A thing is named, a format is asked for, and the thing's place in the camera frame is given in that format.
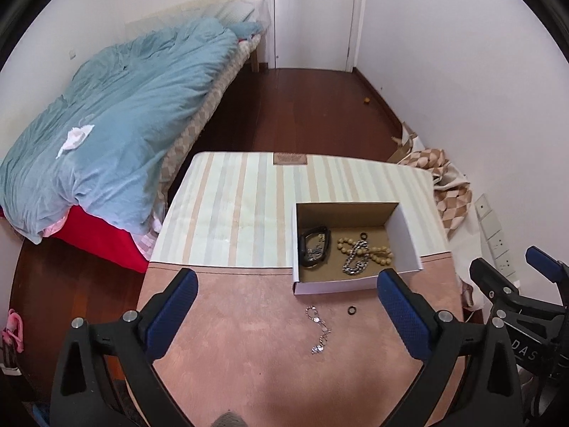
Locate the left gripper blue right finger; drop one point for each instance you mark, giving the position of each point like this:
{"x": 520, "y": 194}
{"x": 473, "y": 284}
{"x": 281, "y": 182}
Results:
{"x": 413, "y": 318}

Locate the white tissue on duvet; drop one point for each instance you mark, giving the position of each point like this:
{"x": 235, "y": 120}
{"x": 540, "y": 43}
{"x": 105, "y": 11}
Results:
{"x": 75, "y": 138}

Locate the red bed sheet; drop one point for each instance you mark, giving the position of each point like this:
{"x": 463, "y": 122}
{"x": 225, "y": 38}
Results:
{"x": 95, "y": 236}

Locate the white door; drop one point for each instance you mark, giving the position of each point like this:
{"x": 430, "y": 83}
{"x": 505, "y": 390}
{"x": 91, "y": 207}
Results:
{"x": 314, "y": 34}

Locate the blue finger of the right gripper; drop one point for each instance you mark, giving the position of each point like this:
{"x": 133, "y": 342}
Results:
{"x": 552, "y": 269}

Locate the blue duvet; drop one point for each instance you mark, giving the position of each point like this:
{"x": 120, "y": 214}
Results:
{"x": 139, "y": 96}

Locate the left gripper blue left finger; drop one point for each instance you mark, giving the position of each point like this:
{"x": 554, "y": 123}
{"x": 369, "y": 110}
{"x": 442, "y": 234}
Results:
{"x": 164, "y": 313}

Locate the checkered beige blanket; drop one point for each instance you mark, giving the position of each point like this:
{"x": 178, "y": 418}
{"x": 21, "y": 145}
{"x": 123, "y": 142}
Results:
{"x": 451, "y": 189}

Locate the pink slipper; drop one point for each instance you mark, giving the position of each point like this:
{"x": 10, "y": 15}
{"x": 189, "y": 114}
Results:
{"x": 12, "y": 334}

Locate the white wall power strip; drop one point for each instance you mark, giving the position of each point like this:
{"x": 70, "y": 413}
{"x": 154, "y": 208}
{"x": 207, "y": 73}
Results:
{"x": 494, "y": 245}

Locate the white cardboard box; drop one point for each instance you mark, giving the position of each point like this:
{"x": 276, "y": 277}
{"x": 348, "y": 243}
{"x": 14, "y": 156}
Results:
{"x": 366, "y": 239}

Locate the pink striped table mat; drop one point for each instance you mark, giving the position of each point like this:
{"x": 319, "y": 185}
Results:
{"x": 277, "y": 343}

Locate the white pillow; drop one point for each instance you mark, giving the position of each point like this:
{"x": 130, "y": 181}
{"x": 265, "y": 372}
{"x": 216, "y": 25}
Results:
{"x": 227, "y": 11}

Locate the black smart band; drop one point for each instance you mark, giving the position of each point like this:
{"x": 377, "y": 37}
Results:
{"x": 314, "y": 246}

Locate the bed with checkered mattress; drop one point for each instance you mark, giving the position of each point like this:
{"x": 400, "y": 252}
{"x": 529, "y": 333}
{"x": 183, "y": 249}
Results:
{"x": 181, "y": 147}

